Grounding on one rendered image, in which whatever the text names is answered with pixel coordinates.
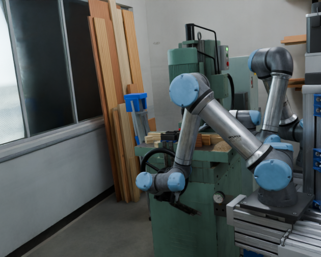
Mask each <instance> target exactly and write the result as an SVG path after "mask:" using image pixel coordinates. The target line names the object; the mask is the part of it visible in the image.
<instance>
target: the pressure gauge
mask: <svg viewBox="0 0 321 257"><path fill-rule="evenodd" d="M213 200H214V202H216V203H218V204H219V205H222V202H223V201H224V200H225V194H224V193H223V192H222V191H217V192H216V193H215V194H214V195H213Z"/></svg>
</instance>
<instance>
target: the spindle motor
mask: <svg viewBox="0 0 321 257"><path fill-rule="evenodd" d="M167 53H168V66H169V81H170V85H171V82H172V81H173V80H174V79H175V78H176V77H177V76H179V75H181V74H183V73H193V72H198V64H197V63H198V56H197V49H196V47H185V48H175V49H169V50H168V52H167Z"/></svg>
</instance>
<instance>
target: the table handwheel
mask: <svg viewBox="0 0 321 257"><path fill-rule="evenodd" d="M156 153H166V154H168V155H170V156H172V157H173V158H175V155H176V153H175V152H174V151H172V150H170V149H167V148H155V149H152V150H150V151H149V152H147V153H146V154H145V156H144V157H143V159H142V162H141V172H146V171H145V168H146V165H148V166H149V167H151V168H153V169H154V170H155V171H157V173H164V172H165V171H166V169H167V168H166V167H164V168H162V169H158V168H156V167H155V166H153V165H152V164H150V163H148V162H147V161H148V159H149V158H150V157H151V156H152V155H153V154H156ZM188 183H189V177H188V178H186V179H185V187H184V189H183V190H182V191H180V194H179V196H180V195H182V194H183V193H184V192H185V190H186V188H187V186H188Z"/></svg>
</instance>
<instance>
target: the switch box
mask: <svg viewBox="0 0 321 257"><path fill-rule="evenodd" d="M217 47H218V58H219V69H220V71H222V70H229V66H227V62H229V51H228V50H226V48H228V45H218V46H217ZM226 51H227V52H226ZM215 53H216V46H215ZM226 54H228V57H226ZM226 58H228V59H226ZM227 67H228V68H227ZM216 70H217V71H218V65H217V54H216Z"/></svg>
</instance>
